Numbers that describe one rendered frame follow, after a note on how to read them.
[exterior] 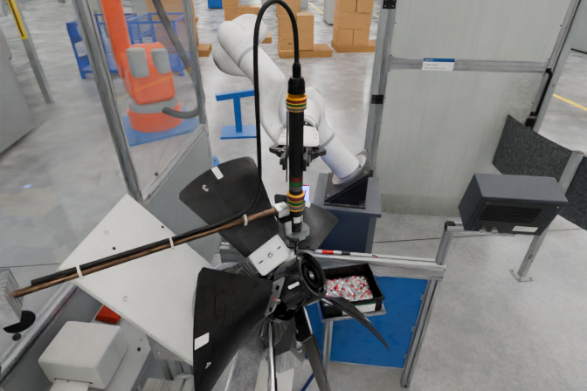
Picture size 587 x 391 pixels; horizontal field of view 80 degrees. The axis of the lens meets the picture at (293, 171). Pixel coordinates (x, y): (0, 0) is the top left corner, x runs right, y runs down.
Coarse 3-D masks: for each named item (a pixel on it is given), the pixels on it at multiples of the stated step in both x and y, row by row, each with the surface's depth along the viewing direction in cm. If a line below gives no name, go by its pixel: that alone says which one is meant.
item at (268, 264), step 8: (272, 240) 88; (280, 240) 88; (264, 248) 87; (272, 248) 87; (280, 248) 88; (256, 256) 86; (264, 256) 86; (280, 256) 87; (288, 256) 88; (256, 264) 86; (264, 264) 86; (272, 264) 86; (264, 272) 86
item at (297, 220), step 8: (296, 64) 69; (296, 72) 69; (288, 80) 71; (296, 80) 70; (304, 80) 71; (288, 88) 71; (296, 88) 70; (304, 88) 71; (296, 216) 87; (296, 224) 88; (296, 232) 89
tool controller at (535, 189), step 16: (480, 176) 119; (496, 176) 119; (512, 176) 118; (528, 176) 118; (480, 192) 114; (496, 192) 114; (512, 192) 114; (528, 192) 113; (544, 192) 113; (560, 192) 113; (464, 208) 127; (480, 208) 117; (496, 208) 115; (512, 208) 114; (528, 208) 114; (544, 208) 113; (560, 208) 113; (464, 224) 126; (480, 224) 122; (496, 224) 121; (512, 224) 120; (528, 224) 120; (544, 224) 119
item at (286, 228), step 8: (280, 208) 84; (288, 208) 84; (280, 216) 84; (288, 216) 85; (280, 224) 89; (288, 224) 87; (304, 224) 92; (288, 232) 88; (304, 232) 90; (296, 240) 88
